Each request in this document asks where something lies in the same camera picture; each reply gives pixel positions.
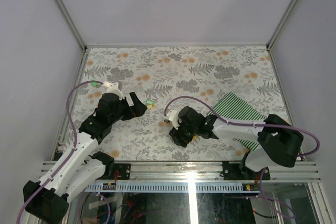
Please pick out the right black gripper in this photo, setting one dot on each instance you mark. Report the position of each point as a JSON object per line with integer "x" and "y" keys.
{"x": 177, "y": 134}

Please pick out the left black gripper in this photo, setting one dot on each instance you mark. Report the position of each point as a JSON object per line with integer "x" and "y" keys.
{"x": 140, "y": 107}

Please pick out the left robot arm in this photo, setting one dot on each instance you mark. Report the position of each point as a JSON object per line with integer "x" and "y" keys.
{"x": 49, "y": 198}

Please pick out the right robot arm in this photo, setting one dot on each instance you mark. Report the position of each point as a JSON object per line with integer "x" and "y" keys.
{"x": 279, "y": 144}

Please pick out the yellow tag key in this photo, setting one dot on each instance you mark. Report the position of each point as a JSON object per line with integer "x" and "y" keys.
{"x": 150, "y": 106}

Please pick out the light green tag key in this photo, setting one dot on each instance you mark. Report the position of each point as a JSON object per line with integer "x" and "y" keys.
{"x": 150, "y": 102}

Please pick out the green striped cloth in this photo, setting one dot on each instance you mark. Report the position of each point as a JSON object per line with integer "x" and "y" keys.
{"x": 231, "y": 106}

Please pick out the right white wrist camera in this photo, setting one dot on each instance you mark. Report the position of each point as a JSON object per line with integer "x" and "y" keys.
{"x": 172, "y": 117}

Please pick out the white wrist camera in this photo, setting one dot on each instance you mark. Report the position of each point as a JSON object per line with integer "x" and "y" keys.
{"x": 172, "y": 117}
{"x": 113, "y": 89}

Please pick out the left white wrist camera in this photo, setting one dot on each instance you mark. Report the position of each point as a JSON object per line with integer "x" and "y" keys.
{"x": 113, "y": 89}

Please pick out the aluminium front rail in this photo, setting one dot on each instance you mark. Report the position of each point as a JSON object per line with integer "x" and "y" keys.
{"x": 151, "y": 171}

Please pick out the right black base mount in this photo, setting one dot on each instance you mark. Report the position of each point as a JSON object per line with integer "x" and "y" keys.
{"x": 234, "y": 171}

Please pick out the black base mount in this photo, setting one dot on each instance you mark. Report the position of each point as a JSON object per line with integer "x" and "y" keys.
{"x": 119, "y": 171}
{"x": 234, "y": 171}

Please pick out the blue slotted cable duct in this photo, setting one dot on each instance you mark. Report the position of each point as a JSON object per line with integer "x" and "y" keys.
{"x": 133, "y": 187}

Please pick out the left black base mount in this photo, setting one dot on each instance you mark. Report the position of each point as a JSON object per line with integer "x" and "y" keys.
{"x": 119, "y": 171}

